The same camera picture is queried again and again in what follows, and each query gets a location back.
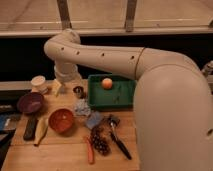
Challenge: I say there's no yellow banana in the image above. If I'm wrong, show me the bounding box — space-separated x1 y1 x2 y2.
34 118 48 146

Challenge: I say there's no orange handled tool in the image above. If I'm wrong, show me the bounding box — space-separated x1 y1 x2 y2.
85 137 94 164

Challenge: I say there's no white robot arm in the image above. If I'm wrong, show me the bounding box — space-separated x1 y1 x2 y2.
44 29 213 171

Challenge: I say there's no crumpled grey cloth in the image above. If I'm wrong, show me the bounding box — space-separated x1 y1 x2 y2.
74 99 91 116

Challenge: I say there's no white cup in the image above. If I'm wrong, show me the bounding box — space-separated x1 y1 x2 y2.
31 75 48 94

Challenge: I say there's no small metal can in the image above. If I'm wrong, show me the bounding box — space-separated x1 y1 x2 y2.
73 86 85 99

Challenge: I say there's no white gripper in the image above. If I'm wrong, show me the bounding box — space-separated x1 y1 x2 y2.
52 62 81 97

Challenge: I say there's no red bowl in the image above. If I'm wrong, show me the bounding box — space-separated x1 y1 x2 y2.
48 108 74 134

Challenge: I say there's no orange ball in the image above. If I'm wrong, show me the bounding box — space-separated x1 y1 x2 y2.
101 78 113 90

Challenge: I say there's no purple bowl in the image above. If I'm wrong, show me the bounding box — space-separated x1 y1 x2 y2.
17 92 44 114

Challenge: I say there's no black handled utensil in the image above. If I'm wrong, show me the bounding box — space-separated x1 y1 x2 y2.
110 122 132 160

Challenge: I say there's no dark grape bunch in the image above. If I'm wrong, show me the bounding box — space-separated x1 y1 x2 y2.
90 126 110 156

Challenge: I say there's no green plastic tray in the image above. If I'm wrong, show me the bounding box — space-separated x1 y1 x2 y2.
88 74 136 110

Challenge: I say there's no blue object at left edge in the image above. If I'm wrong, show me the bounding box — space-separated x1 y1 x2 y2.
0 113 22 133

